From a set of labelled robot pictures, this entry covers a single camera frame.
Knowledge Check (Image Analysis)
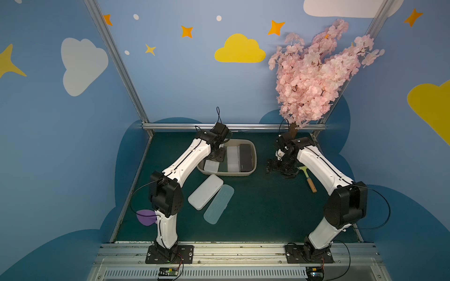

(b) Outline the frosted clear wide pencil case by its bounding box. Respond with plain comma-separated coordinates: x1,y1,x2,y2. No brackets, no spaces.
203,160,220,174

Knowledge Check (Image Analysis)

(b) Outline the frosted clear slim pencil case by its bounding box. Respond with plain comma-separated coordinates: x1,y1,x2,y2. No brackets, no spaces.
227,146,240,173

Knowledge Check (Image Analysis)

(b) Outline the dark grey pencil case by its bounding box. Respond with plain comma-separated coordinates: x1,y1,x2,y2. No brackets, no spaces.
239,144,253,172

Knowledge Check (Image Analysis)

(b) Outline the white rounded pencil case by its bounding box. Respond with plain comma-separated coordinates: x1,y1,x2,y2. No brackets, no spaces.
188,174,224,211

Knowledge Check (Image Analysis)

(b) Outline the light teal ribbed pencil case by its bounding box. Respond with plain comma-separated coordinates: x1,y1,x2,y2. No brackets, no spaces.
203,185,234,225

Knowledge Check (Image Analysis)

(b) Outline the green translucent pencil case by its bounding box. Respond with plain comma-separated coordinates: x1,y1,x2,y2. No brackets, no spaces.
218,155,228,173

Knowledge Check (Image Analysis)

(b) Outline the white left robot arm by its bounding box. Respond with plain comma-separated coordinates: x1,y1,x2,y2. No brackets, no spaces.
149,122,230,259

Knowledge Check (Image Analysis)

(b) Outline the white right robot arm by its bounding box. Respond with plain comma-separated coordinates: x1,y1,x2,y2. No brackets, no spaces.
267,133,368,260

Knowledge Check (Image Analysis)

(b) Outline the beige storage box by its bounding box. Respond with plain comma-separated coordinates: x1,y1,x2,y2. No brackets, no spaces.
197,139,257,177

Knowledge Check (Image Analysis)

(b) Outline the aluminium back crossbar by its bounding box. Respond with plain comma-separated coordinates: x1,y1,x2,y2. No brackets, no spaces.
142,123,326,131

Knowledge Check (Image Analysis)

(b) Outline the pink cherry blossom tree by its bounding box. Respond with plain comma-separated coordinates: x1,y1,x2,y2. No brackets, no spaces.
268,19,384,135

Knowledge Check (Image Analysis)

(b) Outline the purple toy shovel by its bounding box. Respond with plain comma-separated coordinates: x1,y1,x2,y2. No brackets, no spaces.
136,210,157,227

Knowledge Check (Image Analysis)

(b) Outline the right controller board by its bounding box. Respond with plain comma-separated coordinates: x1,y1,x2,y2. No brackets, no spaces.
306,267,325,281

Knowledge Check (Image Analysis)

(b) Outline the controller board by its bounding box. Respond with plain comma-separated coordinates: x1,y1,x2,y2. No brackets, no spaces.
157,268,180,281
306,267,325,281

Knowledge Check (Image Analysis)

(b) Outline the left controller board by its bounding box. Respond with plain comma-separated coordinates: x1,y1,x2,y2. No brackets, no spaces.
157,268,180,281

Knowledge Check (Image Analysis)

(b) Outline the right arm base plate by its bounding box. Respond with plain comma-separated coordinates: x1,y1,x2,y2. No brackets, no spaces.
284,243,334,264

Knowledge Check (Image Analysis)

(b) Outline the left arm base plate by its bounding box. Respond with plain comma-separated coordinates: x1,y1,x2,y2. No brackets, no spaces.
145,244,195,264

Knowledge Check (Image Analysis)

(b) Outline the aluminium front rail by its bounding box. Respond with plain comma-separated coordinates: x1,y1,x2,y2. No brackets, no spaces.
87,242,391,281

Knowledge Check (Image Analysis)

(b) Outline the right aluminium frame post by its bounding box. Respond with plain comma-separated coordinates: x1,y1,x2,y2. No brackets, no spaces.
311,0,396,138

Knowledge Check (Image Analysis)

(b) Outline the aluminium frame post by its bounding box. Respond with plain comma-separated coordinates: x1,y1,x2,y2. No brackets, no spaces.
83,0,155,138
311,0,396,138

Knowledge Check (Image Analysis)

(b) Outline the left aluminium frame post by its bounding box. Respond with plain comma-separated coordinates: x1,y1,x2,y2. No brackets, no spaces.
83,0,155,138

